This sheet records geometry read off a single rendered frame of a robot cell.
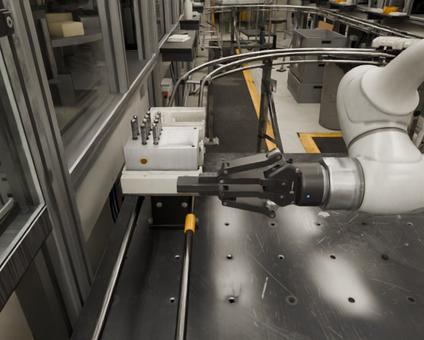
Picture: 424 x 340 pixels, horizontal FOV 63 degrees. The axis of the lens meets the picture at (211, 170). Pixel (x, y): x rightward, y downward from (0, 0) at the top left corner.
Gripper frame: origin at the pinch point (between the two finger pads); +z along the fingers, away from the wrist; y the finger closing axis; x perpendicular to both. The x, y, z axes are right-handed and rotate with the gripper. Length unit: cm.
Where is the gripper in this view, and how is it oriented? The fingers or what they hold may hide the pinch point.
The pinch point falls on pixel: (197, 184)
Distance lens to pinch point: 58.0
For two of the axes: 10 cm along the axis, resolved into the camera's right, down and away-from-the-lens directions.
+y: 0.0, -8.7, -4.9
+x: 0.1, 4.9, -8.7
